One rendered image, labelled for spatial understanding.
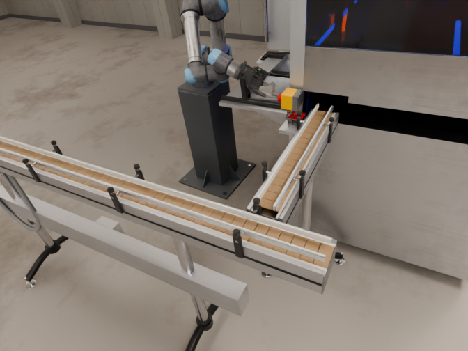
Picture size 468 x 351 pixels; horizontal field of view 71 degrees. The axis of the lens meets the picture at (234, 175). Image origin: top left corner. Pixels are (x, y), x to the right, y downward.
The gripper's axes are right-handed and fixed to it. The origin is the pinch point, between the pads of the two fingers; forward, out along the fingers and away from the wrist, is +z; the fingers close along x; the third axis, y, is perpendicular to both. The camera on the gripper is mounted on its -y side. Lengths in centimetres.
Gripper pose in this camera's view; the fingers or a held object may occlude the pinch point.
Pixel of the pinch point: (274, 97)
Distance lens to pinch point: 154.3
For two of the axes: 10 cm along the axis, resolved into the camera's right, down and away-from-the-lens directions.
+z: 8.4, 5.3, -1.0
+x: 4.6, -6.0, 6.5
